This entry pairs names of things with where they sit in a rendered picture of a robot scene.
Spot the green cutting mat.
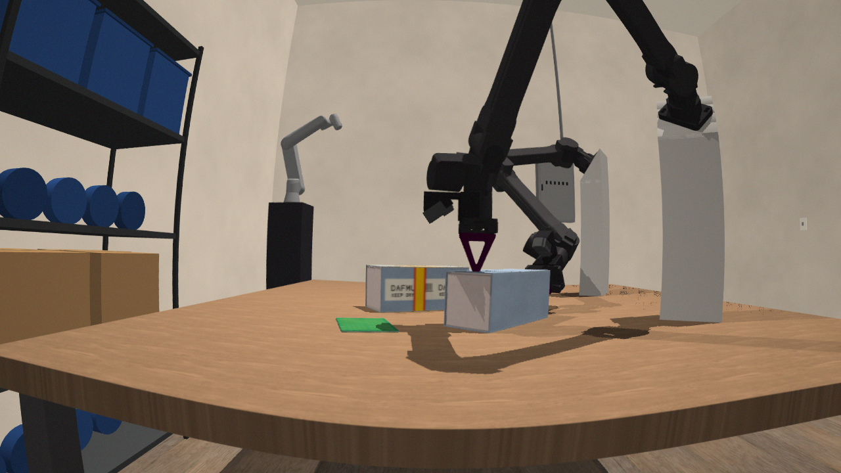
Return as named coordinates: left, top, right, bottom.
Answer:
left=336, top=317, right=399, bottom=332

